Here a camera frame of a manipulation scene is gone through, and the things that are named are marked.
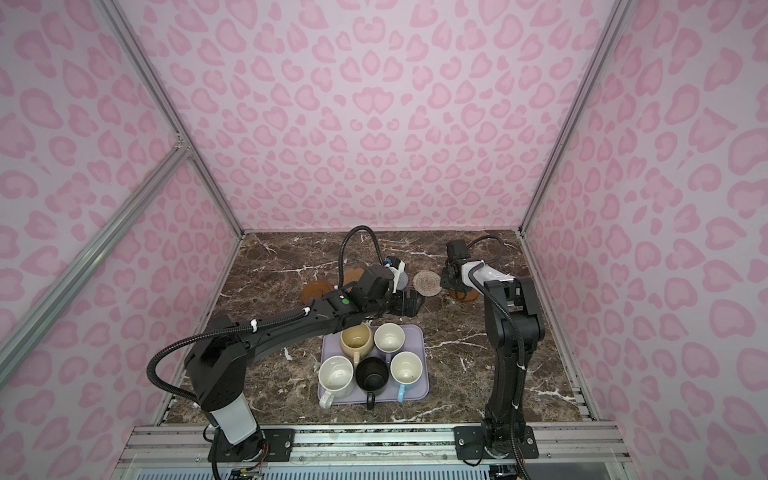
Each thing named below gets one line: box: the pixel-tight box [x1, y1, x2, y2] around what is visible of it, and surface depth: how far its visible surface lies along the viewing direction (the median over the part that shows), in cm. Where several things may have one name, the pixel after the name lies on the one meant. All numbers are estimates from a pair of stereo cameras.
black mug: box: [355, 357, 389, 410], surface depth 79 cm
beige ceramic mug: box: [340, 322, 374, 365], surface depth 83 cm
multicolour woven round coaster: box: [412, 269, 442, 297], surface depth 106 cm
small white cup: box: [374, 322, 406, 354], surface depth 87 cm
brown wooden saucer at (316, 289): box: [301, 280, 333, 305], surface depth 105 cm
